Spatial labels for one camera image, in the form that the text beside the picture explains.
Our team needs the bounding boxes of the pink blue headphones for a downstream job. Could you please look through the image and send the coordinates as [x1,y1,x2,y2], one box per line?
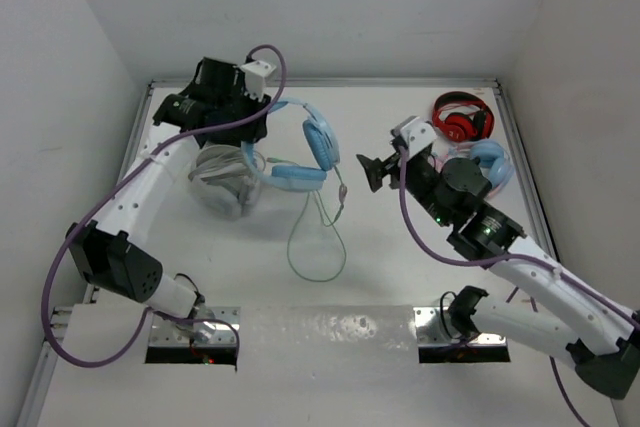
[433,139,515,198]

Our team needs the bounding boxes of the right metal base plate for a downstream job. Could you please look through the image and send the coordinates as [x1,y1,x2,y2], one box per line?
[414,306,510,364]

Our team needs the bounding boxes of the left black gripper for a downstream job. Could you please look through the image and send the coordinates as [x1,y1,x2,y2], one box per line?
[214,82,267,142]

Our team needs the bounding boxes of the purple cable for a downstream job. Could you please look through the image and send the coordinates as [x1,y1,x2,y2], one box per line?
[397,151,640,427]
[41,44,288,368]

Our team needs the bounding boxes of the metal base plate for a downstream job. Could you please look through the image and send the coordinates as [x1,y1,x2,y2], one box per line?
[414,306,510,364]
[145,305,240,367]

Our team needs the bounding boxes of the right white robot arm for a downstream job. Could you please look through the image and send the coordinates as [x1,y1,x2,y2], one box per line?
[357,147,639,400]

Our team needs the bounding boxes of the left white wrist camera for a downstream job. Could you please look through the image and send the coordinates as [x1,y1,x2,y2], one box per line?
[239,60,276,101]

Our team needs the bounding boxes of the white grey headphones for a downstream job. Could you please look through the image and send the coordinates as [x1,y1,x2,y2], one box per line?
[187,145,261,220]

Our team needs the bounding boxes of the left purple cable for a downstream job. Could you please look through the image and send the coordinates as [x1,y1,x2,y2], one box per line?
[41,44,288,368]

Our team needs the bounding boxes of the light blue headphones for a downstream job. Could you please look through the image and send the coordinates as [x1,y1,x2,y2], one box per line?
[241,97,347,196]

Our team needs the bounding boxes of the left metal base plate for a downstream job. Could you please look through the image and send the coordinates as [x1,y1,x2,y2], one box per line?
[145,305,240,367]

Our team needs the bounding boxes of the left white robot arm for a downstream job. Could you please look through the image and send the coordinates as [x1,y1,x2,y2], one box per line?
[68,58,276,318]

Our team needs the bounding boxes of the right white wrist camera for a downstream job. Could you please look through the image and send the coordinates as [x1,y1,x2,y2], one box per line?
[391,116,437,157]

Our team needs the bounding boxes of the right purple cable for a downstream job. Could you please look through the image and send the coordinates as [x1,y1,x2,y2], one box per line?
[397,151,640,427]

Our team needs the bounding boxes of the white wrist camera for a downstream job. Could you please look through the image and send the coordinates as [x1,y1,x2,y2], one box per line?
[239,60,276,101]
[391,116,437,157]

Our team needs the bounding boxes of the red black headphones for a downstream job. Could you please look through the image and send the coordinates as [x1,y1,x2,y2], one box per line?
[431,91,495,143]

